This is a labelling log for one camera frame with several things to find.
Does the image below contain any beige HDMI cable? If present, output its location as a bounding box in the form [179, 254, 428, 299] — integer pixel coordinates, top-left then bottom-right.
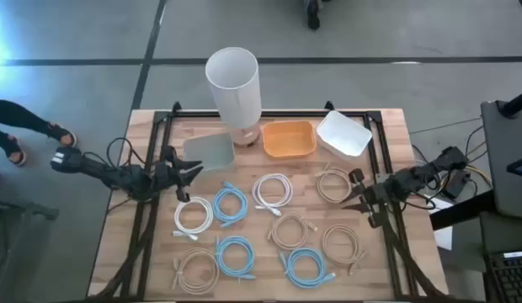
[314, 163, 354, 205]
[171, 247, 221, 295]
[321, 223, 366, 277]
[267, 212, 319, 252]

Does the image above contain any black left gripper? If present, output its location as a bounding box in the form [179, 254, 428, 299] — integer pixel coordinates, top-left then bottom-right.
[153, 146, 205, 203]

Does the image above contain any orange plastic bin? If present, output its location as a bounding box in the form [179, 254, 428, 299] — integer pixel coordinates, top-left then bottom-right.
[261, 120, 317, 159]

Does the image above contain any grey plastic bin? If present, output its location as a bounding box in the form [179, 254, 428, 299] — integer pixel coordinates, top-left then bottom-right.
[183, 132, 237, 173]

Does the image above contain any white HDMI cable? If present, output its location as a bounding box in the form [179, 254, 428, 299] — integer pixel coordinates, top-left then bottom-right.
[172, 195, 215, 242]
[251, 173, 294, 217]

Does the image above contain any blue HDMI cable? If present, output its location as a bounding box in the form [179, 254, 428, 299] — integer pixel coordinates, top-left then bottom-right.
[279, 247, 337, 290]
[212, 181, 249, 229]
[214, 235, 257, 281]

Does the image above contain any black laptop keyboard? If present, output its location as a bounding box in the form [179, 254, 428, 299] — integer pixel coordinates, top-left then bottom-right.
[482, 247, 522, 303]

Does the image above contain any white plastic bin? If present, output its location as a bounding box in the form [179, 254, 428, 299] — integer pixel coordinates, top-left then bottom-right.
[315, 109, 374, 160]

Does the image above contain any person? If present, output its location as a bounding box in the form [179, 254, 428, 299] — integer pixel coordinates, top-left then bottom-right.
[0, 97, 77, 167]

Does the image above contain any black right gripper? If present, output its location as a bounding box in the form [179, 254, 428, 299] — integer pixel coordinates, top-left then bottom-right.
[341, 181, 392, 230]

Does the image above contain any white paper sheet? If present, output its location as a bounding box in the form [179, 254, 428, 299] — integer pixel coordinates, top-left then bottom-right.
[431, 197, 455, 252]

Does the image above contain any black power supply box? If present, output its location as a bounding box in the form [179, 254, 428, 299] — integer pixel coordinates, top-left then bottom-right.
[444, 172, 471, 199]

